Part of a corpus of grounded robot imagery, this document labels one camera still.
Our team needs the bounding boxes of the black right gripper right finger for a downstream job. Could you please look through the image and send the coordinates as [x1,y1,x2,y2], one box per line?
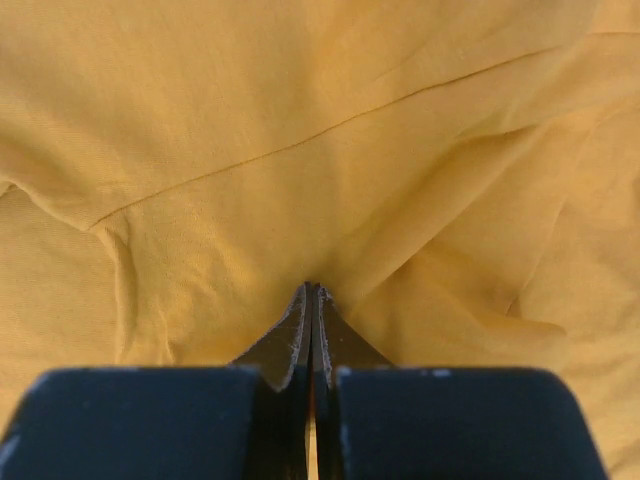
[312,284,393,479]

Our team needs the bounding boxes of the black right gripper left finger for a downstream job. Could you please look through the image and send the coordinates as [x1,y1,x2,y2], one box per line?
[232,282,313,479]

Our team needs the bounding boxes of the yellow t shirt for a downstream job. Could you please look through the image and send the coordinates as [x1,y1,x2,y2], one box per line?
[1,1,639,479]

